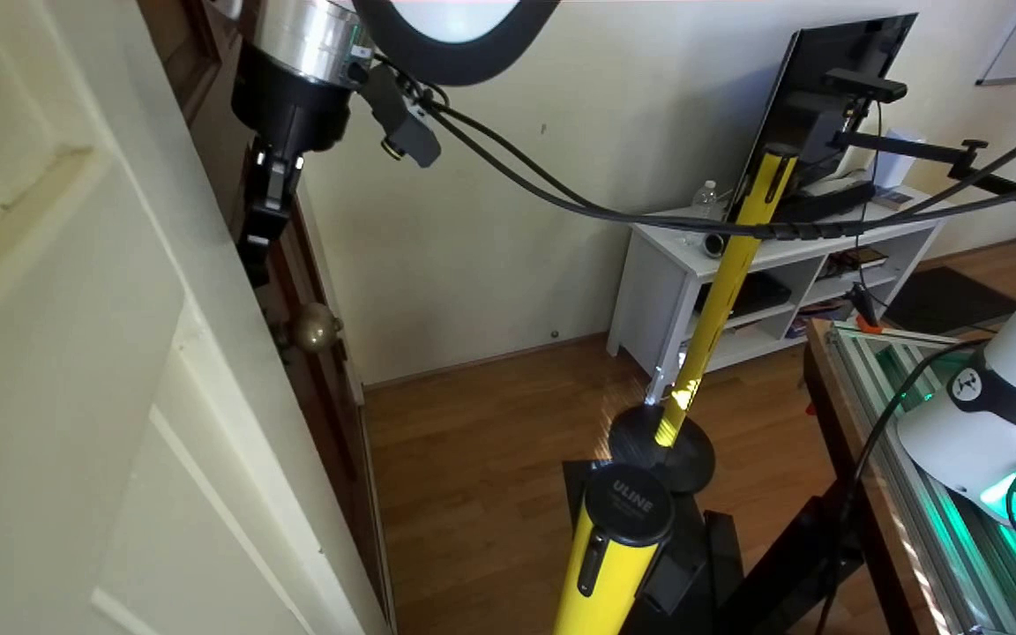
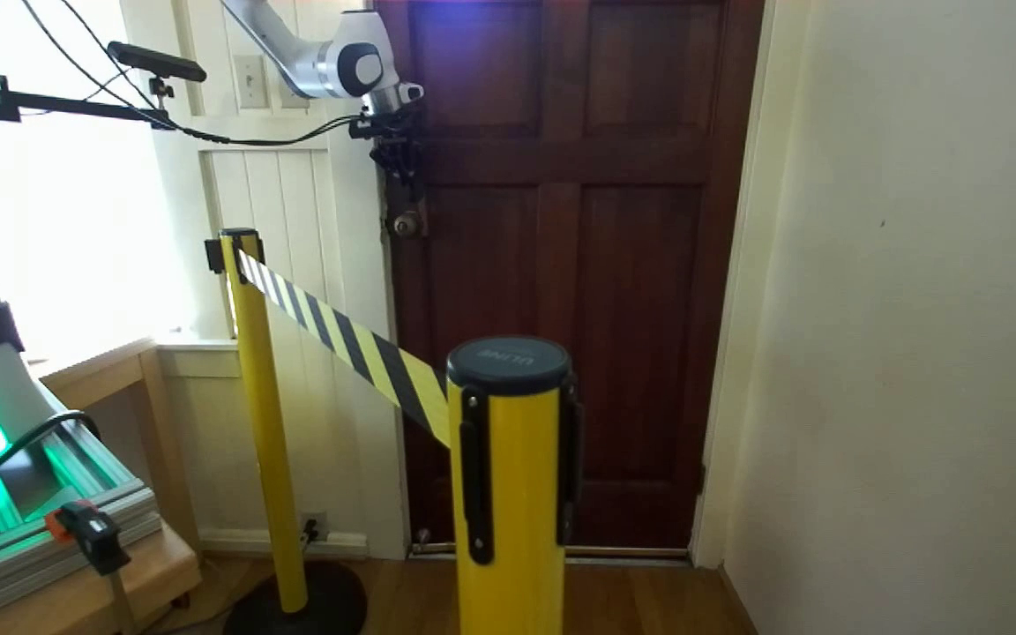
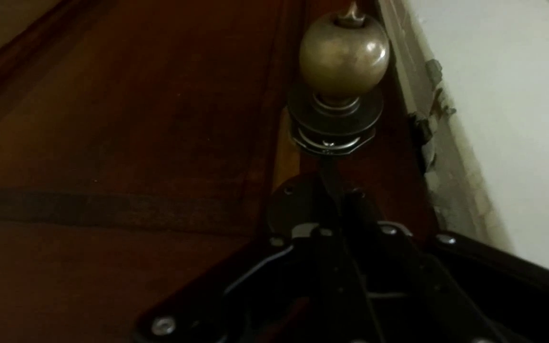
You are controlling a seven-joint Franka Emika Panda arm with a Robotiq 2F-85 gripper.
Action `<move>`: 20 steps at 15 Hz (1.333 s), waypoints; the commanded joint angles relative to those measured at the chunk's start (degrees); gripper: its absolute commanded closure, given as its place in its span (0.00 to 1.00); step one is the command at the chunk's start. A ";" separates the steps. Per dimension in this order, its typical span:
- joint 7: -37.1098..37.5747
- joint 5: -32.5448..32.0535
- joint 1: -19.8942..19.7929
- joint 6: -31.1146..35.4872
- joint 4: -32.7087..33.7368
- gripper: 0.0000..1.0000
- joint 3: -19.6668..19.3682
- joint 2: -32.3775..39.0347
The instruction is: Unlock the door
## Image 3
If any dark door latch plate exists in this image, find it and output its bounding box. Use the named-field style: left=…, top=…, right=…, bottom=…
left=407, top=112, right=440, bottom=174

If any white door frame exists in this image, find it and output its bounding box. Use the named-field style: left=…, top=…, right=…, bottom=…
left=375, top=0, right=549, bottom=281

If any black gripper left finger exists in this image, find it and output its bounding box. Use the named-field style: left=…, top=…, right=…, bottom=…
left=133, top=157, right=377, bottom=343

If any brass door knob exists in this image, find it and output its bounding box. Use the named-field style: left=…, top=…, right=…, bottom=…
left=285, top=0, right=392, bottom=157

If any metal strike plate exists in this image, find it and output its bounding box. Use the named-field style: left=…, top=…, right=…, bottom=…
left=421, top=54, right=459, bottom=121

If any brown wooden door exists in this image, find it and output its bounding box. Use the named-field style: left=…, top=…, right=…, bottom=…
left=0, top=0, right=444, bottom=343

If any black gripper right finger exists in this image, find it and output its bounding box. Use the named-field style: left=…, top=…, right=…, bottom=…
left=337, top=186, right=549, bottom=343

